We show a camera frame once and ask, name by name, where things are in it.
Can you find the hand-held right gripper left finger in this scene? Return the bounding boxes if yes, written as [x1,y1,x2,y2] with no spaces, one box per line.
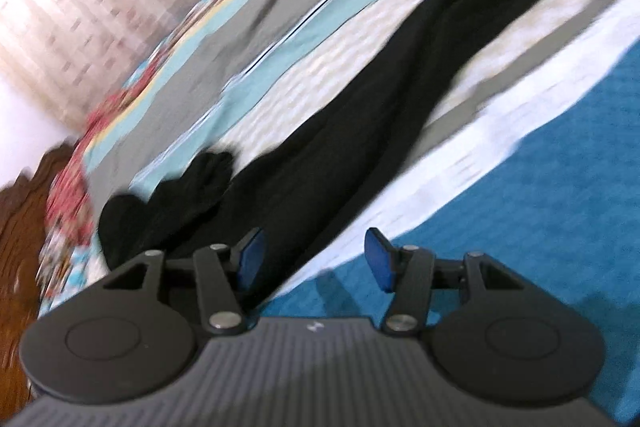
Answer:
[102,228,266,334]

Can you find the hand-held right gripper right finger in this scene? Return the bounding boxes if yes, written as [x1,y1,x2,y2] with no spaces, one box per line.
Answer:
[364,227,527,336]

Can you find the black pants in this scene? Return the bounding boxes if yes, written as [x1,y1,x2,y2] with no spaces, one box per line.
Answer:
[97,0,574,304]

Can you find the blue grey patterned bedsheet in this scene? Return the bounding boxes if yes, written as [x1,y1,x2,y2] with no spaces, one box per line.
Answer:
[40,0,640,360]

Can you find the red floral blanket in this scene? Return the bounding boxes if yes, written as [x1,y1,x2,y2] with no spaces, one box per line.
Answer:
[36,0,326,315]

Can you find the brown wooden headboard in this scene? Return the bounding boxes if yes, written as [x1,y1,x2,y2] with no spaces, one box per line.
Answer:
[0,141,83,360]

